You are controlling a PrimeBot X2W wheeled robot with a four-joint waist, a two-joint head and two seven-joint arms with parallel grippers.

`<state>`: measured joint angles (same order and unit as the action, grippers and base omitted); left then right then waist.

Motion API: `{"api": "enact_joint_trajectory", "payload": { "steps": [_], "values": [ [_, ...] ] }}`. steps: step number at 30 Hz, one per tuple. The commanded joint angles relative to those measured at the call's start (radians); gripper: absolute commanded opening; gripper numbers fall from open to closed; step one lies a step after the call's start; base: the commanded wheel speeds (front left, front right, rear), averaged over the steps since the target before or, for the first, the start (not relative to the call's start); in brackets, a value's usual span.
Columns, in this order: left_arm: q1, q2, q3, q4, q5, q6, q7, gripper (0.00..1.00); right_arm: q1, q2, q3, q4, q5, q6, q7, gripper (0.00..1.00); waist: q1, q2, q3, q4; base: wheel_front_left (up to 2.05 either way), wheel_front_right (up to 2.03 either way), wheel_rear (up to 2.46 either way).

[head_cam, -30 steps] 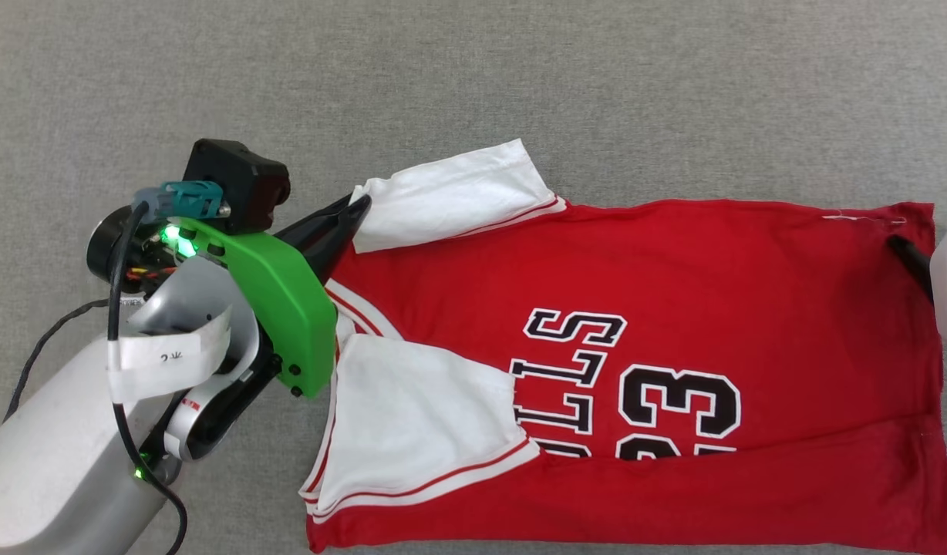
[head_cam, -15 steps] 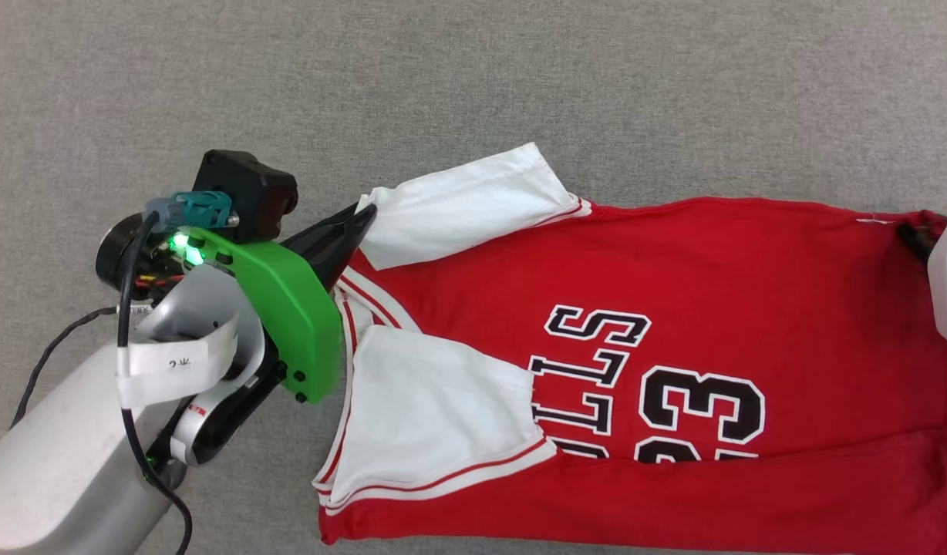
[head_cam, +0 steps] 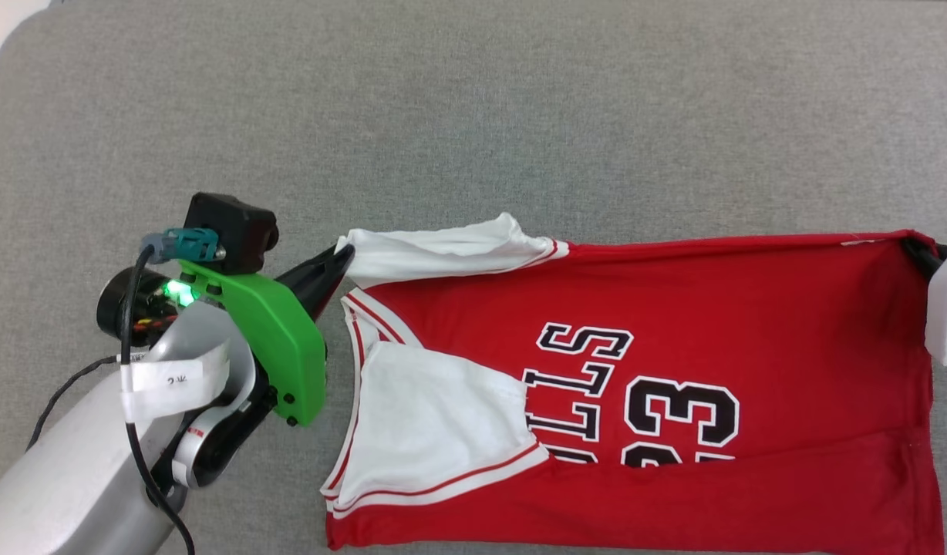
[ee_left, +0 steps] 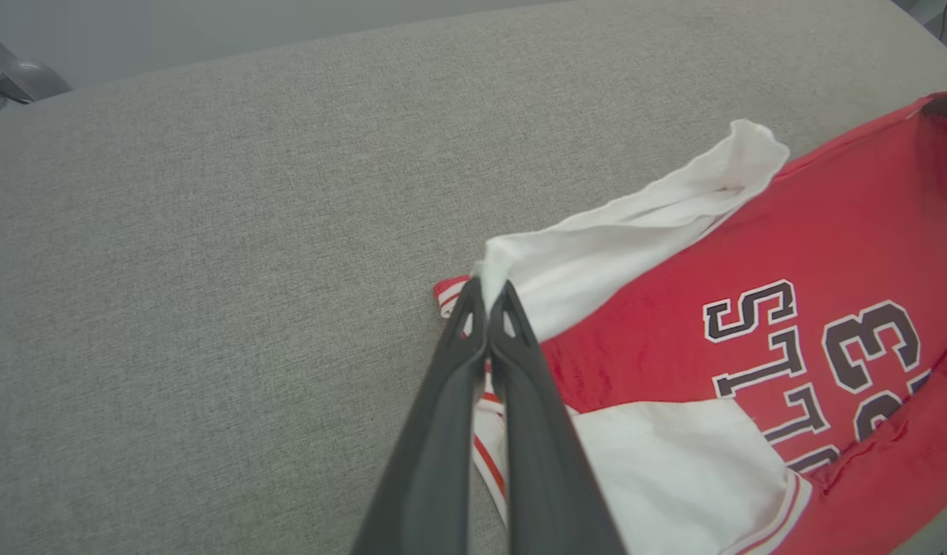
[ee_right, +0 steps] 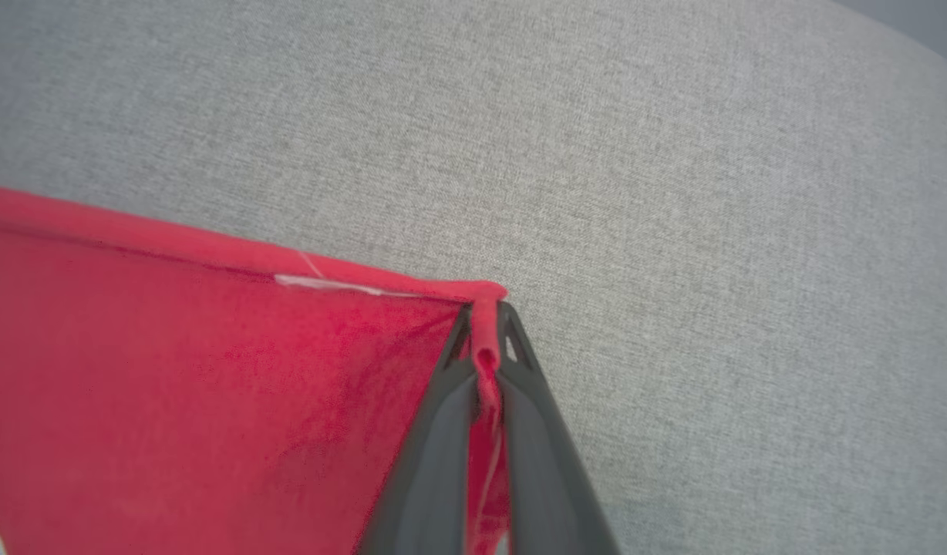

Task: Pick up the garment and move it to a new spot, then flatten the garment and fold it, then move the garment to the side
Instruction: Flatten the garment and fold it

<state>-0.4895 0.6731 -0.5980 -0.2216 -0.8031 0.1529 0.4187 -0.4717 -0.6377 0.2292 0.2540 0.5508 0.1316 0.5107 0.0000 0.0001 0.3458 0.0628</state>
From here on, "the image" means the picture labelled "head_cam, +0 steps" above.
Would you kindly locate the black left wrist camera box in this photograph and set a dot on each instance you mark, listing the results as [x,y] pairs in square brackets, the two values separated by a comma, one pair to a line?
[230,227]

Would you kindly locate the red Bulls basketball jersey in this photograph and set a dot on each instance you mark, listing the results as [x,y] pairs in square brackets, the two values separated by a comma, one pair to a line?
[790,308]

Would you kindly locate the grey fabric table cover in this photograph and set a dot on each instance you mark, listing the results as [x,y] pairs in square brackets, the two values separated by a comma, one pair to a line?
[520,116]

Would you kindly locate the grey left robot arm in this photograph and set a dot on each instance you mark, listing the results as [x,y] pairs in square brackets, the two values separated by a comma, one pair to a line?
[65,493]

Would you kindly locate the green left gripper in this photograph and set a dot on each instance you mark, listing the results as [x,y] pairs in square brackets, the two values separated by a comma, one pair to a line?
[288,347]

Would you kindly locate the teal left camera connector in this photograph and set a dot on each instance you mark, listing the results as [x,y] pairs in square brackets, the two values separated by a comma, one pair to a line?
[188,245]

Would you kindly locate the white paper label tape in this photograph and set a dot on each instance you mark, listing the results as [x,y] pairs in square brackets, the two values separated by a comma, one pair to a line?
[173,381]

